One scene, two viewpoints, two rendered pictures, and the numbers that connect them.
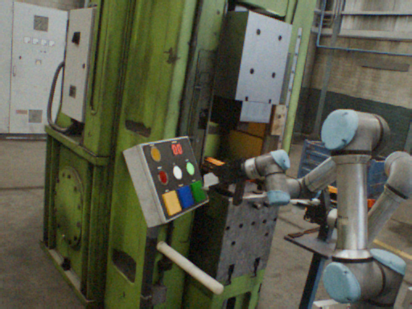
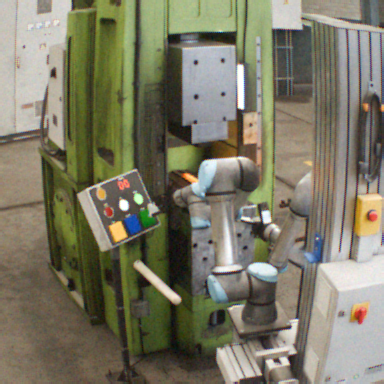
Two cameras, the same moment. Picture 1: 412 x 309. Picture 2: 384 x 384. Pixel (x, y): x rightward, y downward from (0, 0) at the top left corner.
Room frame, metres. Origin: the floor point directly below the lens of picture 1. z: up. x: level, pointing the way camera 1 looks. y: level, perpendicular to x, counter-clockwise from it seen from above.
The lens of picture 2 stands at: (-1.21, -0.85, 2.19)
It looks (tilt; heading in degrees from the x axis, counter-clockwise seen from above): 20 degrees down; 14
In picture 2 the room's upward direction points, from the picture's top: straight up
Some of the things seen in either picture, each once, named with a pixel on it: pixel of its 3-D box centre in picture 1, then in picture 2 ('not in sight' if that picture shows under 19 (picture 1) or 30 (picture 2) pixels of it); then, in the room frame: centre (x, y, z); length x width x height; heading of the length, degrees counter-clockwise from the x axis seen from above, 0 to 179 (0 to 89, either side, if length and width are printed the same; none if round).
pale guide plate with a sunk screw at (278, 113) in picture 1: (278, 120); (249, 128); (2.24, -0.28, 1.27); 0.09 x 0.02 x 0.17; 132
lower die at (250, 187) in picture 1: (216, 172); (190, 189); (2.09, 0.01, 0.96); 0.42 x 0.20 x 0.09; 42
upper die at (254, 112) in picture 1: (227, 105); (189, 122); (2.09, 0.01, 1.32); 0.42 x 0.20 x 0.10; 42
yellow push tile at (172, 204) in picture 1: (170, 203); (117, 231); (1.35, 0.14, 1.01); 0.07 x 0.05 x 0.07; 157
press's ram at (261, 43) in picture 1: (241, 58); (196, 76); (2.12, -0.03, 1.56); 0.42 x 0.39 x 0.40; 42
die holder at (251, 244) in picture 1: (215, 217); (198, 233); (2.13, -0.03, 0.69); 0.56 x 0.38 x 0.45; 42
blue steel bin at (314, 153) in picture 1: (344, 171); not in sight; (5.78, -1.86, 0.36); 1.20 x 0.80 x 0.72; 46
